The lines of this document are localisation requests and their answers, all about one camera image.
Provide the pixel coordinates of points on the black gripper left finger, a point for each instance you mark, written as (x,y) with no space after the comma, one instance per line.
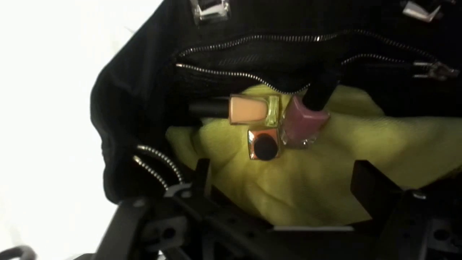
(200,181)

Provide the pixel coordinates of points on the yellow-green cloth in bag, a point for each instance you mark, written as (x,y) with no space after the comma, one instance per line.
(311,187)

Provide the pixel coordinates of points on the peach nail polish bottle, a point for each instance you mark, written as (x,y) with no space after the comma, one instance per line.
(262,143)

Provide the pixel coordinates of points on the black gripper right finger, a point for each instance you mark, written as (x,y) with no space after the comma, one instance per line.
(373,191)

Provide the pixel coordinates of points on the black handbag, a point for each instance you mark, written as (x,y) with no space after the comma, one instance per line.
(408,68)

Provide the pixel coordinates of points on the beige nail polish bottle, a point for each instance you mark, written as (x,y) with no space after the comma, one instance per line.
(252,110)

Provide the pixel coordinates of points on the white tablecloth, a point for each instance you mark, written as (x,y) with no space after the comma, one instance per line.
(50,163)

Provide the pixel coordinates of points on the pink nail polish bottle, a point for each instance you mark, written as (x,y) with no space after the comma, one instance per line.
(306,114)

